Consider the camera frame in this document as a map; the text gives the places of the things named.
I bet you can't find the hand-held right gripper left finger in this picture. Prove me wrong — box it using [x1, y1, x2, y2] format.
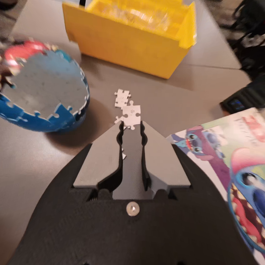
[73, 121, 125, 193]

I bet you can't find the black metal stand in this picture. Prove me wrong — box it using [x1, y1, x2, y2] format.
[219, 0, 265, 80]

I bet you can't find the clear plastic bag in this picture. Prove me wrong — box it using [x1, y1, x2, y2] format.
[97, 2, 172, 33]

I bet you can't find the colourful cartoon puzzle box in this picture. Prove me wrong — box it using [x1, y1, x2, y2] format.
[166, 107, 265, 265]

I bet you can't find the yellow plastic bin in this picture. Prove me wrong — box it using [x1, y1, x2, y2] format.
[62, 0, 197, 79]

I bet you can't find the black charger case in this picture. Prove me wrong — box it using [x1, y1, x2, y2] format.
[219, 80, 265, 115]

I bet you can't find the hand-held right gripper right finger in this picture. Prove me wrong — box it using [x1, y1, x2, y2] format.
[140, 121, 191, 196]

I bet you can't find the blue puzzle ball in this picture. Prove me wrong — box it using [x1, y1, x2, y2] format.
[0, 38, 91, 133]

